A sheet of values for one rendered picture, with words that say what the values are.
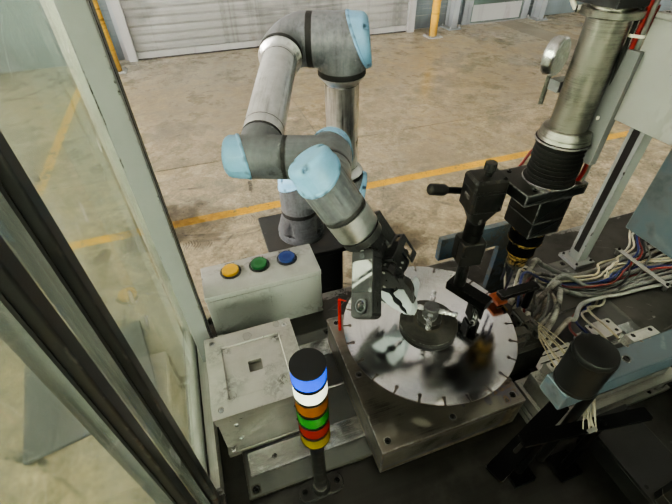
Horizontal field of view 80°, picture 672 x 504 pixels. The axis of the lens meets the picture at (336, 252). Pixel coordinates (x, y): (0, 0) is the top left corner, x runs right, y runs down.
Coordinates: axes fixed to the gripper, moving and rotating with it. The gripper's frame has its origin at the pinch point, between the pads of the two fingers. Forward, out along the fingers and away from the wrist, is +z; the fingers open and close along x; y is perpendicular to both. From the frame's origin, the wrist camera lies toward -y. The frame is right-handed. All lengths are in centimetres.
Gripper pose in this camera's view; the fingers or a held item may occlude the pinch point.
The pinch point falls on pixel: (408, 313)
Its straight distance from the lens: 77.2
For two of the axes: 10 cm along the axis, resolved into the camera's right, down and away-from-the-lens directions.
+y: 4.2, -7.4, 5.3
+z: 5.4, 6.7, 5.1
